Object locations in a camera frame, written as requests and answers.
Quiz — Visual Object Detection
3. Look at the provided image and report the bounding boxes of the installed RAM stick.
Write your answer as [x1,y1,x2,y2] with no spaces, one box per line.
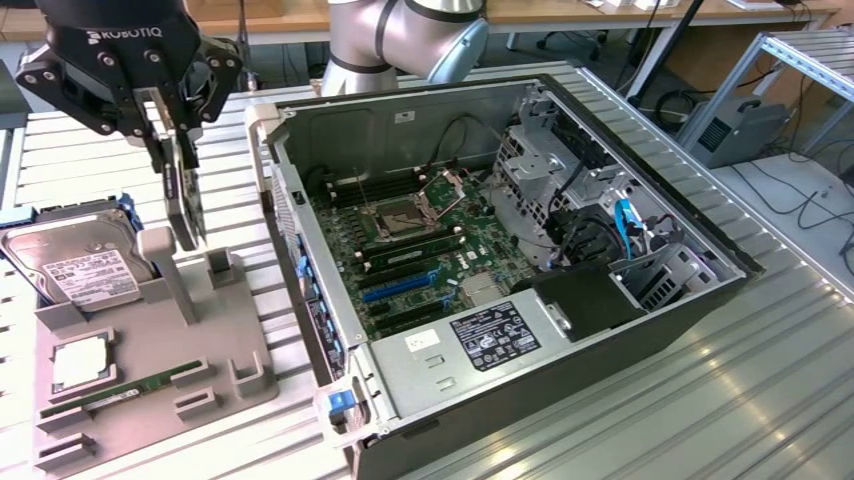
[364,238,463,269]

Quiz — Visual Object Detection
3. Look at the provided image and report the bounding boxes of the blue card retention latch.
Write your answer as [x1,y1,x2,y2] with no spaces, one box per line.
[295,253,316,297]

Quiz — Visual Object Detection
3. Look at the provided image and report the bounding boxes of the black drive power cables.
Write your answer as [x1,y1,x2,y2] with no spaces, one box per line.
[544,203,619,266]

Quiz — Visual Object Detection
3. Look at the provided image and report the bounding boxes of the green motherboard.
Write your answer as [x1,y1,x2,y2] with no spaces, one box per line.
[309,167,541,341]

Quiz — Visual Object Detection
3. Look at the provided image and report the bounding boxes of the open socket cover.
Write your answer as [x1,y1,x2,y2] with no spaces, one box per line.
[413,168,469,224]

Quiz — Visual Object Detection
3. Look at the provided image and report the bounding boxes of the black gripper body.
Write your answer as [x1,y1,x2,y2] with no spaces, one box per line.
[32,0,205,94]

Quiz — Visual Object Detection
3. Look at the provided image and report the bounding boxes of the grey machine with handle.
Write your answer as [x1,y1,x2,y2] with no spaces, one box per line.
[696,97,794,170]

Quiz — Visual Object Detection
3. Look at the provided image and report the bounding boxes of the blue SATA wire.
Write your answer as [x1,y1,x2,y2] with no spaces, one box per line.
[614,197,646,261]

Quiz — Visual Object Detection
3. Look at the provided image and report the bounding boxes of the green RAM stick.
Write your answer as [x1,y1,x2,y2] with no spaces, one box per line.
[38,362,205,417]

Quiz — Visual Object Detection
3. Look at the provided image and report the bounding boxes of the silver finned heatsink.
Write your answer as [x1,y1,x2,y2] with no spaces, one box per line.
[461,276,503,307]

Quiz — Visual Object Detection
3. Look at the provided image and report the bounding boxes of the graphics card with metal bracket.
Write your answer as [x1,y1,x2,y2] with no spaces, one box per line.
[136,88,209,252]

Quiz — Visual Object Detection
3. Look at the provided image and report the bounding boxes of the black internal cable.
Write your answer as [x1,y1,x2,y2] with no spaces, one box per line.
[428,115,500,167]

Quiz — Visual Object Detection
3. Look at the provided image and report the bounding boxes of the open black PC case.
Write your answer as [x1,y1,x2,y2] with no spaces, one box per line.
[244,72,767,480]

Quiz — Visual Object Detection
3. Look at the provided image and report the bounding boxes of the grey parts rack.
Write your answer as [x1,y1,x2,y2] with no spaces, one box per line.
[32,225,281,474]

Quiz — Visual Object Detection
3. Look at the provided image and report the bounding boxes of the hard disk with blue carrier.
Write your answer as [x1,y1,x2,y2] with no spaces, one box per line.
[0,193,147,314]

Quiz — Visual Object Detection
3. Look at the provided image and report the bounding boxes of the blue expansion slot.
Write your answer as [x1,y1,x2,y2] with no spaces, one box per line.
[361,276,436,304]

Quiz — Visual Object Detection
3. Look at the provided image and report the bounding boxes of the silver CPU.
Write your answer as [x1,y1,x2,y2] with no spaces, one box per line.
[52,344,113,389]

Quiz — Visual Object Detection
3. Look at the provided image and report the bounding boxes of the silver power supply unit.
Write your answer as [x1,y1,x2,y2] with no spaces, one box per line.
[364,287,576,424]

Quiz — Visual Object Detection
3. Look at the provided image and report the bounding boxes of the perforated silver drive cage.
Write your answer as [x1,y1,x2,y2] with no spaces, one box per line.
[491,84,635,261]

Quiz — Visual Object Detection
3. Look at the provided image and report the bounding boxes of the blue case latch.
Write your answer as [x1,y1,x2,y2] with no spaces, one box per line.
[321,391,355,427]

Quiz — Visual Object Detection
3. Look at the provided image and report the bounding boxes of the black expansion slot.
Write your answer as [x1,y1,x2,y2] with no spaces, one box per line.
[355,264,428,291]
[372,310,449,337]
[368,298,443,321]

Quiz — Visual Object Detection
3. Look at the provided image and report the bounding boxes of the black slanted pole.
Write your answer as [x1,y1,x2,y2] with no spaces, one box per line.
[626,0,706,104]

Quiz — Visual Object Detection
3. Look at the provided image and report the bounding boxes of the aluminium frame table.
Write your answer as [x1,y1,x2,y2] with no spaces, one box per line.
[676,27,854,156]

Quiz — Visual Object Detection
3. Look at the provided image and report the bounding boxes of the slotted silver disk bay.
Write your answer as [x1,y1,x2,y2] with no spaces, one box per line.
[610,243,746,312]

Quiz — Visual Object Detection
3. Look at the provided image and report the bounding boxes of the office chair black base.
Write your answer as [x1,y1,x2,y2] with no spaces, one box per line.
[536,29,610,51]

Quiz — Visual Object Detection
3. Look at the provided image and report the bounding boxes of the black plastic shroud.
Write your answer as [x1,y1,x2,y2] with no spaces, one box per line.
[529,260,647,344]

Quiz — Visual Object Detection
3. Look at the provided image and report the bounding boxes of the thin hanging cable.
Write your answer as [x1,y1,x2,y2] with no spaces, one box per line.
[239,24,260,94]

